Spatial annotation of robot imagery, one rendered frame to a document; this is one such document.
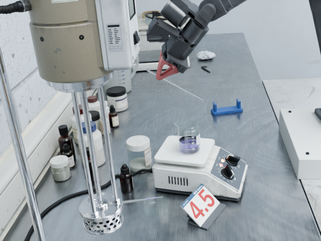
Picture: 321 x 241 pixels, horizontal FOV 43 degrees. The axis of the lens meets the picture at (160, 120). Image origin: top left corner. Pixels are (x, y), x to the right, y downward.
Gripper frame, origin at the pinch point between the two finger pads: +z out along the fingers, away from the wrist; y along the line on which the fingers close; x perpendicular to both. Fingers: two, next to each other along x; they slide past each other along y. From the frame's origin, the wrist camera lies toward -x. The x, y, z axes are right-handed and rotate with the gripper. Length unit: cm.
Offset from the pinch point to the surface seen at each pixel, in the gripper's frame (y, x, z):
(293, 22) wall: -109, 86, -10
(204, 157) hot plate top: 33.0, 7.3, -5.4
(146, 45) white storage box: -78, 16, 31
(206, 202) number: 41.9, 9.8, -1.3
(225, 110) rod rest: -5.5, 27.6, 2.6
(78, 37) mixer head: 54, -32, -29
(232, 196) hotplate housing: 40.2, 14.8, -4.4
